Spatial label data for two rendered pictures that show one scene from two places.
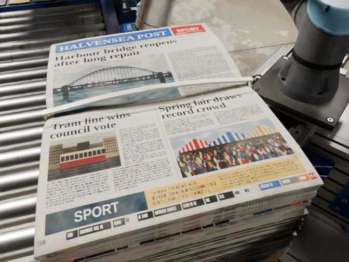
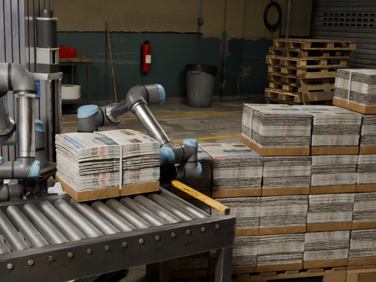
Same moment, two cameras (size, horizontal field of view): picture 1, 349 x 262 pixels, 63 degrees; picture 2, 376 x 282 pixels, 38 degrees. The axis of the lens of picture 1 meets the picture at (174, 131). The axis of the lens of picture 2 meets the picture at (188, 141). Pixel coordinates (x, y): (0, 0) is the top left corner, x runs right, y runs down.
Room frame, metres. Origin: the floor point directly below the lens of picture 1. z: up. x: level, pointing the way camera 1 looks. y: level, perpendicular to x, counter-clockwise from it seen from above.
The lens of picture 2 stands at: (0.64, 2.37, 1.54)
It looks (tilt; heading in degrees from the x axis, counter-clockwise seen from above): 12 degrees down; 253
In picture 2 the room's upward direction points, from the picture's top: 2 degrees clockwise
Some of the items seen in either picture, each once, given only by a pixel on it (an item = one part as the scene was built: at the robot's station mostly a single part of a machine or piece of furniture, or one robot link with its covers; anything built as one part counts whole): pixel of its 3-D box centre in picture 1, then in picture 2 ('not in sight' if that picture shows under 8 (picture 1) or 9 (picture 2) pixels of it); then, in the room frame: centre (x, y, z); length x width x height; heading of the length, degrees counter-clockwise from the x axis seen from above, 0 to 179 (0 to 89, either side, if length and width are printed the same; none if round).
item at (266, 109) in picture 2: not in sight; (276, 109); (-0.75, -0.50, 1.06); 0.37 x 0.29 x 0.01; 85
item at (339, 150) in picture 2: not in sight; (320, 143); (-1.04, -0.48, 0.86); 0.38 x 0.29 x 0.04; 86
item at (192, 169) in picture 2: not in sight; (189, 169); (-0.14, -0.18, 0.82); 0.11 x 0.08 x 0.09; 15
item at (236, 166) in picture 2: not in sight; (248, 216); (-0.61, -0.50, 0.42); 1.17 x 0.39 x 0.83; 177
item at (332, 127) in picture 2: not in sight; (322, 128); (-1.04, -0.48, 0.95); 0.38 x 0.29 x 0.23; 86
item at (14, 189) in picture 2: not in sight; (13, 191); (0.70, 0.04, 0.81); 0.08 x 0.05 x 0.08; 105
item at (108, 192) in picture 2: not in sight; (83, 185); (0.41, 0.06, 0.83); 0.29 x 0.16 x 0.04; 105
